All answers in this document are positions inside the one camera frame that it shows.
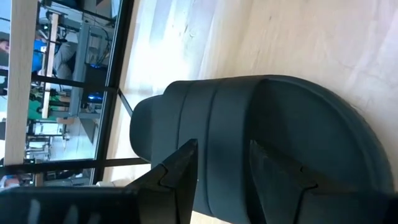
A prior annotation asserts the black table edge rail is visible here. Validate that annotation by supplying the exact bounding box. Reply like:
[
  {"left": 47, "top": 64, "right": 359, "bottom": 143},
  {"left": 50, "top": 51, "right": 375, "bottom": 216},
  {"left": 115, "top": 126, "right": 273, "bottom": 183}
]
[{"left": 91, "top": 0, "right": 135, "bottom": 184}]

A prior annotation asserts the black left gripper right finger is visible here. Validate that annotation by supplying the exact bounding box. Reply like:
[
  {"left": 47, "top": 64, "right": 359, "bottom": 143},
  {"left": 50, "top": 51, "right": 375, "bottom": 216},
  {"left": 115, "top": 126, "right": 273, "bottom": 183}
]
[{"left": 249, "top": 139, "right": 398, "bottom": 224}]

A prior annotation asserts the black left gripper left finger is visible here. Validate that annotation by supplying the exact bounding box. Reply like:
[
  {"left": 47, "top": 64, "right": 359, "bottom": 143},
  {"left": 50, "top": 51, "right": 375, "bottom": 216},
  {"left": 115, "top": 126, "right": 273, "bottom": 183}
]
[{"left": 0, "top": 138, "right": 199, "bottom": 224}]

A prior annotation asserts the black rubber slide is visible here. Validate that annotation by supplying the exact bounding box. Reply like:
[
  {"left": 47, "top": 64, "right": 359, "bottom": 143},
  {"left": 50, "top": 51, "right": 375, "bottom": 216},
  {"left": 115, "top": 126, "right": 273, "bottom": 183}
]
[{"left": 129, "top": 74, "right": 396, "bottom": 224}]

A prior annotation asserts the person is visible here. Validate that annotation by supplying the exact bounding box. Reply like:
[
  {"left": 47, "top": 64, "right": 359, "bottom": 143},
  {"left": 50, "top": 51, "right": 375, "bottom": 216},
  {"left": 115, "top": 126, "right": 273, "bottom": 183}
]
[{"left": 0, "top": 30, "right": 78, "bottom": 80}]

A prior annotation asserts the white box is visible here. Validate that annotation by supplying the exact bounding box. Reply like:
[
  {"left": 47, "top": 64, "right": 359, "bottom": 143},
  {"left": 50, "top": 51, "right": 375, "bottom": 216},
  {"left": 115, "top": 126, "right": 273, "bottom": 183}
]
[{"left": 96, "top": 178, "right": 132, "bottom": 187}]

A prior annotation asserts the black computer tower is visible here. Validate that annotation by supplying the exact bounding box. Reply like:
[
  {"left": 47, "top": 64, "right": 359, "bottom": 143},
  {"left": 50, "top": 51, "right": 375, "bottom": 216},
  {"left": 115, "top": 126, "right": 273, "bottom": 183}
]
[{"left": 81, "top": 62, "right": 106, "bottom": 104}]

